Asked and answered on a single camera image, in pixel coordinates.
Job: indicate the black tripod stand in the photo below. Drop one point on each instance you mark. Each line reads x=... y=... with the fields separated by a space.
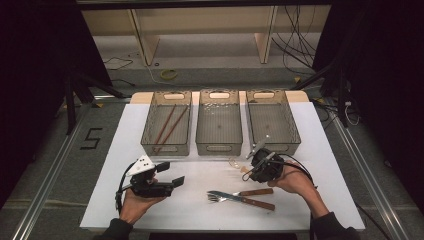
x=70 y=106

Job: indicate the light wooden desk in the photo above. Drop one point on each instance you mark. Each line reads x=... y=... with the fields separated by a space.
x=146 y=43

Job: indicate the smoky clear plastic bin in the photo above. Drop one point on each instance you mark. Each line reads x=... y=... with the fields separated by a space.
x=166 y=125
x=271 y=125
x=219 y=125

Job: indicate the clear plastic spoon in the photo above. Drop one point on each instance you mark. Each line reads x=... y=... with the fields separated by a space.
x=245 y=170

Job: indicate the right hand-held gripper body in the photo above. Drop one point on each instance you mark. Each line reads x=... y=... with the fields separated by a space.
x=266 y=165

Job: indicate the person's right hand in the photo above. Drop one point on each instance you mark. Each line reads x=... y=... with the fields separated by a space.
x=293 y=181

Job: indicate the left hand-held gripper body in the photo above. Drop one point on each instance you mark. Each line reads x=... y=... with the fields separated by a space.
x=151 y=190

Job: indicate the black metal stand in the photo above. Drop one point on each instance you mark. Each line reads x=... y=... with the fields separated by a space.
x=341 y=96

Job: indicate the aluminium floor rail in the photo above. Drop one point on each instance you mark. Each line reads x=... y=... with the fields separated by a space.
x=370 y=186
x=43 y=193

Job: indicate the yellow tape roll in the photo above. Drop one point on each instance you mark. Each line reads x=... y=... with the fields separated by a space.
x=168 y=74

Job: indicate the person's left hand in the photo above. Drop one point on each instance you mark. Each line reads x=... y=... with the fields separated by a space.
x=136 y=206

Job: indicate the black curtain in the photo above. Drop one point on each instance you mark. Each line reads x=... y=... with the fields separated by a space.
x=33 y=83
x=390 y=83

